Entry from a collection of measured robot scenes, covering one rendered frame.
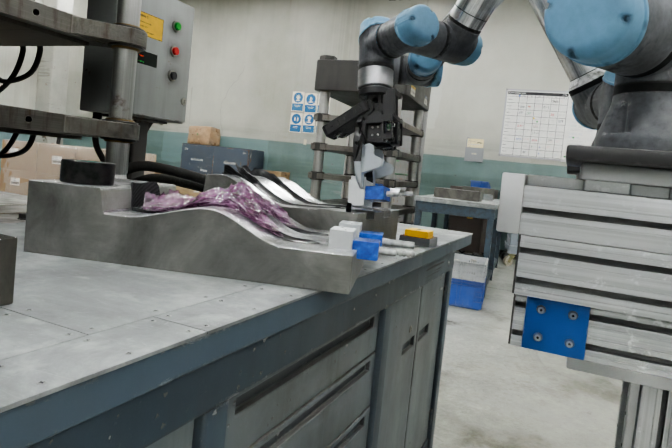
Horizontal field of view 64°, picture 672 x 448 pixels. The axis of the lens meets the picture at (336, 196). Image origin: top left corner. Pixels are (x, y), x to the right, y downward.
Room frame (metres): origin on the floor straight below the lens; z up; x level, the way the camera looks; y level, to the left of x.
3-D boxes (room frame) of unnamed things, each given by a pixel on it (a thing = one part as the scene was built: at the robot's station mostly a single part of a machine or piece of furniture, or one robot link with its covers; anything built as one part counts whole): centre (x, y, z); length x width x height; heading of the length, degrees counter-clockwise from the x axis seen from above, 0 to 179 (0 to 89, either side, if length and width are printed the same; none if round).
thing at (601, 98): (1.25, -0.65, 1.20); 0.13 x 0.12 x 0.14; 176
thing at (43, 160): (4.92, 2.37, 0.47); 1.22 x 0.80 x 0.94; 74
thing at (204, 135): (8.39, 2.14, 1.26); 0.42 x 0.33 x 0.29; 70
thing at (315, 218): (1.26, 0.13, 0.87); 0.50 x 0.26 x 0.14; 65
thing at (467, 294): (4.31, -0.96, 0.11); 0.61 x 0.41 x 0.22; 70
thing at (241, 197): (0.91, 0.19, 0.90); 0.26 x 0.18 x 0.08; 83
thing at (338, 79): (5.87, -0.36, 1.03); 1.54 x 0.94 x 2.06; 160
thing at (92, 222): (0.90, 0.20, 0.86); 0.50 x 0.26 x 0.11; 83
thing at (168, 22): (1.74, 0.68, 0.74); 0.31 x 0.22 x 1.47; 155
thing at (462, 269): (4.31, -0.96, 0.28); 0.61 x 0.41 x 0.15; 70
